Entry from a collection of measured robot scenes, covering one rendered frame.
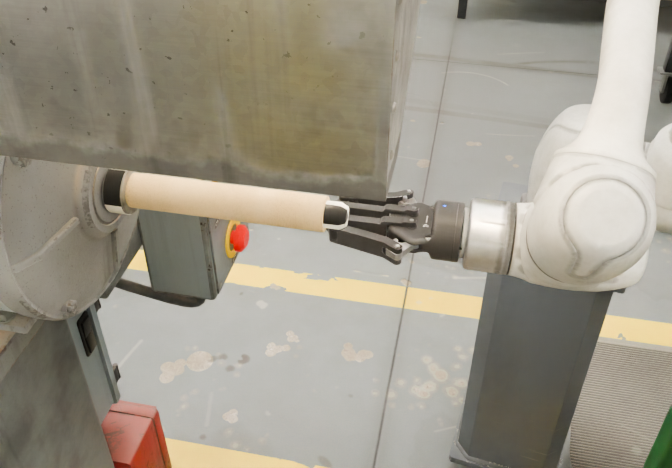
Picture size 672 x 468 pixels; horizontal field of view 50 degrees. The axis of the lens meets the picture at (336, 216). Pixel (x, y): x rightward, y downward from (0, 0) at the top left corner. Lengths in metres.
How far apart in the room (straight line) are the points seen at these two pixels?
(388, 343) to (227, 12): 1.89
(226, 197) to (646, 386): 1.79
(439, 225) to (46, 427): 0.56
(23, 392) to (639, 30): 0.82
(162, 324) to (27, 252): 1.71
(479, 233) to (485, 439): 1.09
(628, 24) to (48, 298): 0.66
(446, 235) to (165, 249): 0.38
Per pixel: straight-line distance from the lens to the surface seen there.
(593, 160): 0.73
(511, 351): 1.64
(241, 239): 1.03
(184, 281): 1.02
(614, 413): 2.17
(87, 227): 0.67
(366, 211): 0.91
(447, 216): 0.87
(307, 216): 0.61
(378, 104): 0.38
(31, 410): 0.99
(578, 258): 0.70
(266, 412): 2.05
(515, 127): 3.31
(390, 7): 0.36
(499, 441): 1.89
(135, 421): 1.30
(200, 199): 0.64
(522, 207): 0.88
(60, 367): 1.02
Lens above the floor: 1.63
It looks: 38 degrees down
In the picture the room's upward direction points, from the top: straight up
